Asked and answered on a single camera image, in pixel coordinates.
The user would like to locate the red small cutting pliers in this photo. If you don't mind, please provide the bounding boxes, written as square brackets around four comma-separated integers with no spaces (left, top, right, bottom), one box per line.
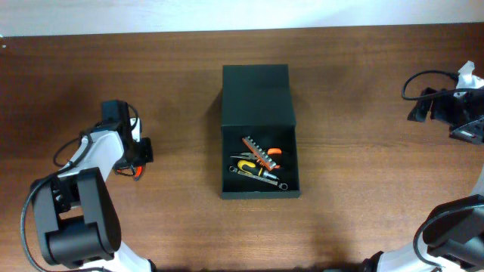
[114,166,144,181]

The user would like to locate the chrome ratchet wrench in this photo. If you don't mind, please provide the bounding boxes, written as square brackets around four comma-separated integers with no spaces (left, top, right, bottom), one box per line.
[229,166,288,190]

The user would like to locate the yellow black stubby screwdriver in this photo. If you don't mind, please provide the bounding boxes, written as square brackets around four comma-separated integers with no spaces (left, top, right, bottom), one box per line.
[237,159,278,180]

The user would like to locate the orange socket rail with sockets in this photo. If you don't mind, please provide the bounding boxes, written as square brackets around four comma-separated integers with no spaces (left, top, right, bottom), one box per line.
[242,136,283,171]

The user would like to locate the black gift box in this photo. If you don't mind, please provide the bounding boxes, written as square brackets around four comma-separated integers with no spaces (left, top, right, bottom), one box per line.
[221,64,301,199]

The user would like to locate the orange black long-nose pliers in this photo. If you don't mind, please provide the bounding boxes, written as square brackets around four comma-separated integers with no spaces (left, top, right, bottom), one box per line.
[229,147,283,163]

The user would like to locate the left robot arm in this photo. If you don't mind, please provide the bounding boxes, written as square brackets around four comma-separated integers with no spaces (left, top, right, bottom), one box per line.
[20,100,157,272]

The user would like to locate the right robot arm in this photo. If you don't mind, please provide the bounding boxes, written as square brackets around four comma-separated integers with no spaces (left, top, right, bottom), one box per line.
[356,61,483,272]

